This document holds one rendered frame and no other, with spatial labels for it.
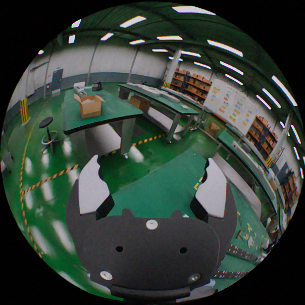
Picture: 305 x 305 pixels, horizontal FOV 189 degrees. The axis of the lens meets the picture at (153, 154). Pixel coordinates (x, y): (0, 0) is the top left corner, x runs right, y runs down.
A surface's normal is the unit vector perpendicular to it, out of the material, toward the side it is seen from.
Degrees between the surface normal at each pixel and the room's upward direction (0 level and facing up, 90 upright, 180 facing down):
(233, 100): 90
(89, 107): 63
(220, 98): 90
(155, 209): 0
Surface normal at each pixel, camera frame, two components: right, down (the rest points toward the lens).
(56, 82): 0.66, 0.63
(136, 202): 0.26, -0.71
